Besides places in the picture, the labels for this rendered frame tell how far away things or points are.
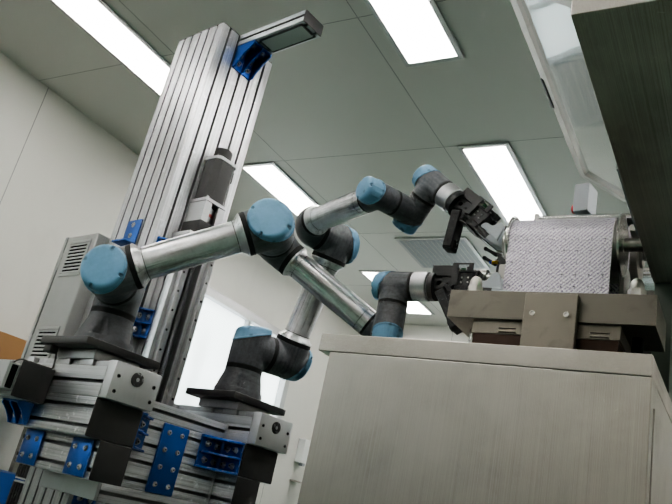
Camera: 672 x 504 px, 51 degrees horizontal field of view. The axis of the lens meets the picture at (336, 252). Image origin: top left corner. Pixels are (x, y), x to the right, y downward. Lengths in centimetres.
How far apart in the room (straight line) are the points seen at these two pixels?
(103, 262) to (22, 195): 322
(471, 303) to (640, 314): 32
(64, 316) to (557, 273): 147
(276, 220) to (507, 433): 80
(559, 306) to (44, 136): 419
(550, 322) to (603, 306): 10
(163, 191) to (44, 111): 294
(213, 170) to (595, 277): 122
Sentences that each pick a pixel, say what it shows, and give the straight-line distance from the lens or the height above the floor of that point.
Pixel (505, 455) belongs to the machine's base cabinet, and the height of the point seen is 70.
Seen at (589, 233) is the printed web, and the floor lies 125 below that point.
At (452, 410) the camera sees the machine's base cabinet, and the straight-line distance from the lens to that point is 137.
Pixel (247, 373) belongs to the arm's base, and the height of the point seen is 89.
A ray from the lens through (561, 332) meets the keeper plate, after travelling 140.
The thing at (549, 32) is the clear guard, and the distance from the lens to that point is 216.
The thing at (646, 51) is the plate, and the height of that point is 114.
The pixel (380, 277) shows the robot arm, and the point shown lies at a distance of 179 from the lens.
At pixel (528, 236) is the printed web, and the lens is 174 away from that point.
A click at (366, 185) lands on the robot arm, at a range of 191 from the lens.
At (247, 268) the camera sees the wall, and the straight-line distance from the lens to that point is 662.
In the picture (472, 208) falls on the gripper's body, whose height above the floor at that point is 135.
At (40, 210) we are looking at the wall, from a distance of 507.
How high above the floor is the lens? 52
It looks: 21 degrees up
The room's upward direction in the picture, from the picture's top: 13 degrees clockwise
